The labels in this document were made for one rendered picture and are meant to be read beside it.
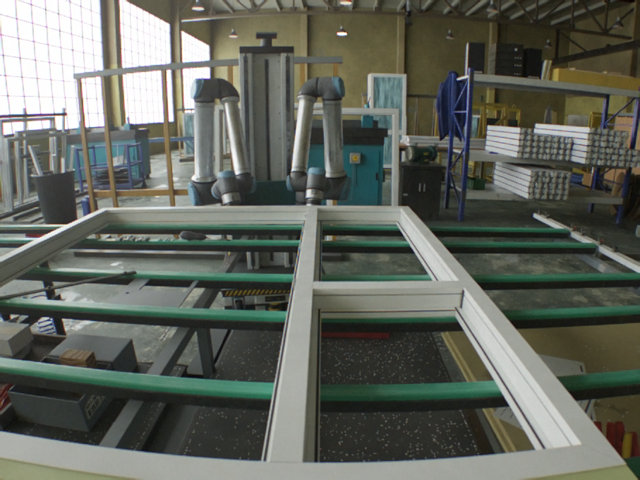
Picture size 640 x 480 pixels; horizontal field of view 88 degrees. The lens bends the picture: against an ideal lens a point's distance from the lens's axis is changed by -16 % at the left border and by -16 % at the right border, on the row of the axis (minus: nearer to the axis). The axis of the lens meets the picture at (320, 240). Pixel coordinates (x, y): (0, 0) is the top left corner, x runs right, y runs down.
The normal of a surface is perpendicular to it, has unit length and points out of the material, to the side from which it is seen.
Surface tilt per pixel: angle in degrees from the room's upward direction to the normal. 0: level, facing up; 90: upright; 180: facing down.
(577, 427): 0
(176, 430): 0
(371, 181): 90
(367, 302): 90
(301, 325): 0
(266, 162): 90
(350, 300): 90
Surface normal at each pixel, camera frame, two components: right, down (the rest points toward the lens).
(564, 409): 0.00, -0.95
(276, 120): 0.16, 0.30
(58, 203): 0.63, 0.30
